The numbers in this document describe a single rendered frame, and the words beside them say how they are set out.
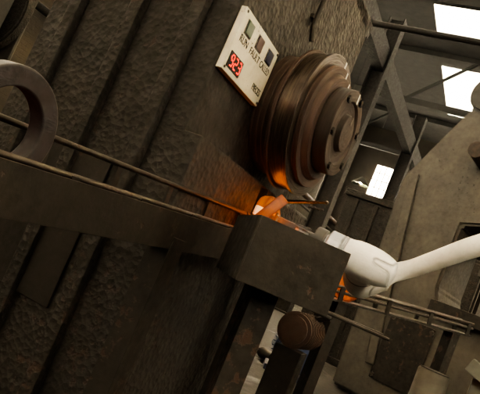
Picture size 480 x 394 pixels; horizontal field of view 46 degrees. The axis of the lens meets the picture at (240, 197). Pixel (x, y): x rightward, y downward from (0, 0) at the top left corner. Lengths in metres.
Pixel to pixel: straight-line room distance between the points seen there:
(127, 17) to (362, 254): 0.93
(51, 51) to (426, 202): 3.36
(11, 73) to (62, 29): 0.95
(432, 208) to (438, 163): 0.36
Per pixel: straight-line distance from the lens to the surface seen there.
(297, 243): 1.14
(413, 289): 4.41
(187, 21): 1.58
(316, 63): 1.75
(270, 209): 1.62
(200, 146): 1.44
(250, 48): 1.62
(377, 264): 1.60
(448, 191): 4.54
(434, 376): 2.26
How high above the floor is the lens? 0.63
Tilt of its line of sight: 6 degrees up
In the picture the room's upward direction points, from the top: 23 degrees clockwise
